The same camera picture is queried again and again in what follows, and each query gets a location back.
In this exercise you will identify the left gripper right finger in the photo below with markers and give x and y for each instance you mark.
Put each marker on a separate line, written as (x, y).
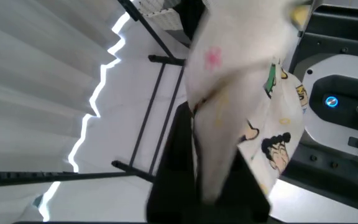
(244, 202)

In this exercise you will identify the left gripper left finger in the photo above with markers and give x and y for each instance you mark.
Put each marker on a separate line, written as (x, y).
(176, 174)

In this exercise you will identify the cream printed garment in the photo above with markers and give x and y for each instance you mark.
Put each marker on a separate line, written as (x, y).
(235, 46)

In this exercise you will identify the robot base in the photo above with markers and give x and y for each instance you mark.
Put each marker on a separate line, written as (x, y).
(337, 77)

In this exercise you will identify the black clothes rack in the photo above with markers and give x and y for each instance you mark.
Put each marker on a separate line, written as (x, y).
(42, 178)

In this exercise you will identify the white laundry basket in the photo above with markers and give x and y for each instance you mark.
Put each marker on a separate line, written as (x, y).
(163, 18)

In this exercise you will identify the white curtain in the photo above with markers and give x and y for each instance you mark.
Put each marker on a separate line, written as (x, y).
(36, 77)

